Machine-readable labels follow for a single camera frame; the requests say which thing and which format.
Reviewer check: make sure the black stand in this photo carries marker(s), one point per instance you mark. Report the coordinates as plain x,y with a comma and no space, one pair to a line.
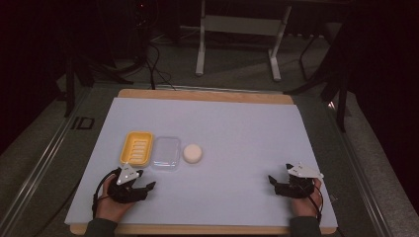
70,75

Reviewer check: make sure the black chair frame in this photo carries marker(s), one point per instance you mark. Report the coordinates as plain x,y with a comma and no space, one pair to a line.
336,82

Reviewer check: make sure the white metal table frame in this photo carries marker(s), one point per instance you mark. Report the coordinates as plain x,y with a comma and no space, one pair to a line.
242,25

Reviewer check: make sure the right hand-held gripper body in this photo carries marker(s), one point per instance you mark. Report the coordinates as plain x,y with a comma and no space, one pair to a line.
298,184

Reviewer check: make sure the person's right hand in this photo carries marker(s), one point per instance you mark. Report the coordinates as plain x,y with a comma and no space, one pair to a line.
306,205

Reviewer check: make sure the white table mat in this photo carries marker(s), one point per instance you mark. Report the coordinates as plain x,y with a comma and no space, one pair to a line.
237,158

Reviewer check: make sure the yellow soap dish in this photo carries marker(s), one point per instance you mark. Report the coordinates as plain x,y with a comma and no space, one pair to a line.
136,148

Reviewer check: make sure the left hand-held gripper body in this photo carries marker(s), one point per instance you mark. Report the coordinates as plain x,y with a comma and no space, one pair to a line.
126,189

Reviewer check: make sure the person's left hand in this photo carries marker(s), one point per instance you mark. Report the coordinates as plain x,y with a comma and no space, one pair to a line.
110,205

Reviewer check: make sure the clear plastic container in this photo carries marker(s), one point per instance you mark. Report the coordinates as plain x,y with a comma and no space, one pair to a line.
166,153

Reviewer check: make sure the metal floor rail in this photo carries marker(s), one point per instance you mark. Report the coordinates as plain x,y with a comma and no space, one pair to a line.
36,171
362,177

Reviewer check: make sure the round white soap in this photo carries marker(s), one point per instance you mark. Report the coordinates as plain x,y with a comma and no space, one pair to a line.
192,153

